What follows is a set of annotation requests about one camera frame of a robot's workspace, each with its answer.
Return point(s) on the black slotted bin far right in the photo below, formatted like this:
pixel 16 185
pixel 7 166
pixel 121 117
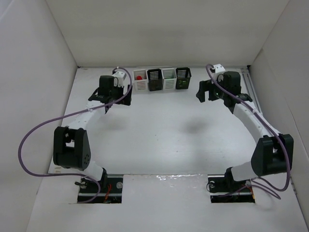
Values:
pixel 183 77

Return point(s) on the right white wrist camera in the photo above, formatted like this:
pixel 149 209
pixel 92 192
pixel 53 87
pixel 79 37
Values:
pixel 216 70

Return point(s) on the white slotted bin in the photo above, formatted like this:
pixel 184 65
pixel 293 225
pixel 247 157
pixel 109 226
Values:
pixel 169 78
pixel 140 85

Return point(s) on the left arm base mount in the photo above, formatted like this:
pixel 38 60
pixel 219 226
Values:
pixel 111 193

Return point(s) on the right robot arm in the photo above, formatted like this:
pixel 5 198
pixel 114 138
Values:
pixel 273 153

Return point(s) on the white slotted bin far left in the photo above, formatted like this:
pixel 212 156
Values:
pixel 140 85

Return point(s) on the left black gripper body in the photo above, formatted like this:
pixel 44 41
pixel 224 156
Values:
pixel 126 97

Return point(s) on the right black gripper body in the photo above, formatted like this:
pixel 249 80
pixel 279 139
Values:
pixel 203 87

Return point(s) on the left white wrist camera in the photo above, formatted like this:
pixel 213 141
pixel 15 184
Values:
pixel 119 78

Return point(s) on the black slotted bin centre left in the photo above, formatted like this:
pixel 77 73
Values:
pixel 154 79

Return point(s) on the white slotted bin centre right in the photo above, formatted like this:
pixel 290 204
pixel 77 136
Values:
pixel 169 78

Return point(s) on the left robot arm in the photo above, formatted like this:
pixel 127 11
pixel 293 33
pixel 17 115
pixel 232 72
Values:
pixel 71 144

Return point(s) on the aluminium rail right side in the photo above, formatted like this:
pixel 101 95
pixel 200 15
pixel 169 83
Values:
pixel 249 86

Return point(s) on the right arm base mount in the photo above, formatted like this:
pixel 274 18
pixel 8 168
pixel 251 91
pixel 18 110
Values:
pixel 225 191

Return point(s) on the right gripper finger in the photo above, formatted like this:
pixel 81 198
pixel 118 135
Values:
pixel 203 87
pixel 213 94

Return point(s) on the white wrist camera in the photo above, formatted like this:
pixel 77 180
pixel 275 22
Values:
pixel 119 78
pixel 216 70

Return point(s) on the black slotted bin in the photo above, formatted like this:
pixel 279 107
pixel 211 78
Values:
pixel 154 79
pixel 183 77

